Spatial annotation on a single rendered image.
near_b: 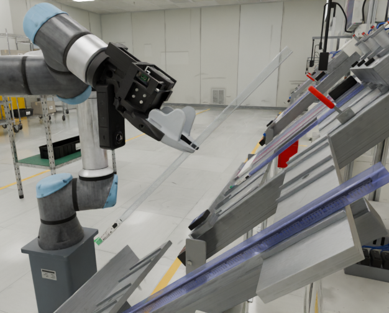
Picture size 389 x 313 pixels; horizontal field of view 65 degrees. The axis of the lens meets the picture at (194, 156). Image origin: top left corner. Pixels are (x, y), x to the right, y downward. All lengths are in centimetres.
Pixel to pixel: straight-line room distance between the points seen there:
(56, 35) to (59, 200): 64
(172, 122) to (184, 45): 972
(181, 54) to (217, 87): 159
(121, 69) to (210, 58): 937
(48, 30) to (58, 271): 82
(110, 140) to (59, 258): 66
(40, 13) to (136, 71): 20
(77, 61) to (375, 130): 53
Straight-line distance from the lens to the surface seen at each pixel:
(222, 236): 73
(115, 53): 52
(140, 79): 49
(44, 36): 59
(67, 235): 114
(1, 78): 67
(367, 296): 88
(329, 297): 84
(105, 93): 52
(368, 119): 63
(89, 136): 105
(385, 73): 67
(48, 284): 124
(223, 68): 974
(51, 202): 110
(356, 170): 218
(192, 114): 51
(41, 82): 66
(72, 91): 67
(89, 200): 108
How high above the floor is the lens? 113
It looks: 16 degrees down
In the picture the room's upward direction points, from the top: straight up
